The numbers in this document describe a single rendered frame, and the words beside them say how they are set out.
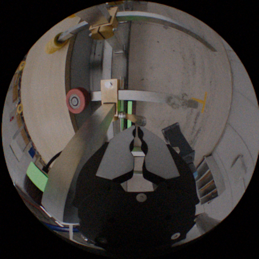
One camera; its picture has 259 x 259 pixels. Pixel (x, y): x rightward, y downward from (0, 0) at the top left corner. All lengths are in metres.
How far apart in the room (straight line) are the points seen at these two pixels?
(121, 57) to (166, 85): 0.87
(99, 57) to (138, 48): 0.74
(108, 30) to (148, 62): 1.00
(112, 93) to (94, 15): 0.24
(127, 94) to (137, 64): 0.90
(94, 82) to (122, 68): 0.20
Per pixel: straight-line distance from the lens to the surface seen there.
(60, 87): 0.31
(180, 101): 0.27
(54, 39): 0.33
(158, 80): 1.16
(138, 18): 0.25
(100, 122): 0.15
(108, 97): 0.26
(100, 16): 0.19
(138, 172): 0.61
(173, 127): 1.41
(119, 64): 0.43
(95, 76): 0.54
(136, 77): 1.11
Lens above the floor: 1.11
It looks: 57 degrees down
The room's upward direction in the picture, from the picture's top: 177 degrees counter-clockwise
